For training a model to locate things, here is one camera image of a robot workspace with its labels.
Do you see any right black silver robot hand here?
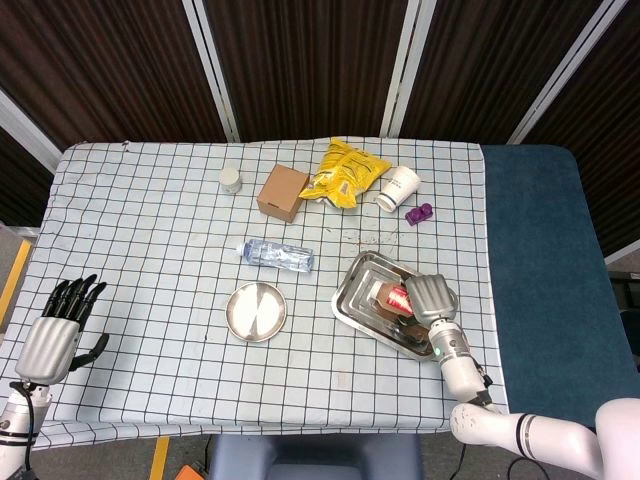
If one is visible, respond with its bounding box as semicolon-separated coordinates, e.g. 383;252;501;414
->
377;273;459;326

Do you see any teal table mat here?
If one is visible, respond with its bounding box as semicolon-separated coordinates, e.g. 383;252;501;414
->
479;144;639;431

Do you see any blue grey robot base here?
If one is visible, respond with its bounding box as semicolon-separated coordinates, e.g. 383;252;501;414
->
207;432;421;480

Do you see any white paper cup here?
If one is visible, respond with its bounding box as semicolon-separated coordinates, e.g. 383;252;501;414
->
375;165;421;211

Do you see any black floor cable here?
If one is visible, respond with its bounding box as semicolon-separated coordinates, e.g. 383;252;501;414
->
507;457;549;480

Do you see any round steel plate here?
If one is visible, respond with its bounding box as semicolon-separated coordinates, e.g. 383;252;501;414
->
224;281;289;344

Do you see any rectangular steel tray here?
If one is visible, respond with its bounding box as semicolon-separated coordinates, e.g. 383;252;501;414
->
331;250;457;361

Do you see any small white jar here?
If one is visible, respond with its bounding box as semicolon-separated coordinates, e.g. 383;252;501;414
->
218;168;242;196

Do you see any purple toy block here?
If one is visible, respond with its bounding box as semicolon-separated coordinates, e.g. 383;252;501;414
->
404;202;435;226

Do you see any clear plastic water bottle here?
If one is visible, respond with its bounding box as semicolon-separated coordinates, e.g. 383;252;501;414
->
236;238;316;274

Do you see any brown bottle with red label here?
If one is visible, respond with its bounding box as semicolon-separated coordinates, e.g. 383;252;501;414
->
369;279;417;320

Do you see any brown cardboard box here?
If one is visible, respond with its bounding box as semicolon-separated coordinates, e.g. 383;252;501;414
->
256;163;311;224

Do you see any white checkered tablecloth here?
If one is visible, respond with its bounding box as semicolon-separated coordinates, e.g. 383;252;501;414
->
0;139;514;451

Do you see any yellow snack bag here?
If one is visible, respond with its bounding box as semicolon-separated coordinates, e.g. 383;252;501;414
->
298;136;394;210

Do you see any dark brown partition panel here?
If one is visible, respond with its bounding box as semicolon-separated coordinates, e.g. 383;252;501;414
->
0;89;64;226
199;0;426;144
509;0;640;261
0;0;241;151
384;0;621;146

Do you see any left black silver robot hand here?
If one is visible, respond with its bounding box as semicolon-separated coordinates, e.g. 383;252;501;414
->
14;273;110;386

